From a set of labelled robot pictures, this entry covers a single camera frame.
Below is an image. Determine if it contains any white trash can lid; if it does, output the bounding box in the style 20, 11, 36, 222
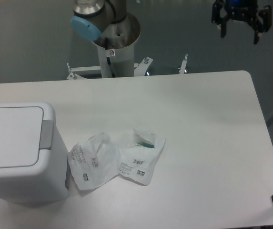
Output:
0, 107, 43, 168

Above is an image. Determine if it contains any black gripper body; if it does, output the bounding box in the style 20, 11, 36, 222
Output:
222, 0, 259, 23

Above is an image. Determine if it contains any white trash can body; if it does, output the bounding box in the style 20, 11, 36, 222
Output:
0, 102, 70, 204

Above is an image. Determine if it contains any white opened package green label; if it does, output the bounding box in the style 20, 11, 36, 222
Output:
118, 129, 166, 186

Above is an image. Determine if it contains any black cable on pedestal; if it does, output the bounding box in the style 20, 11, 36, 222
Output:
104, 37, 116, 78

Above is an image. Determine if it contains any white crumpled plastic bag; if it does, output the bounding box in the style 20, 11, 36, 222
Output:
68, 133, 120, 191

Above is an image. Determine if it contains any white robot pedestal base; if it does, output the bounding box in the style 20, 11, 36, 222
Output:
66, 13, 189, 81

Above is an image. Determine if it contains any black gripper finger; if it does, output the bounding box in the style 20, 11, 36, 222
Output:
251, 5, 272, 44
211, 0, 233, 38

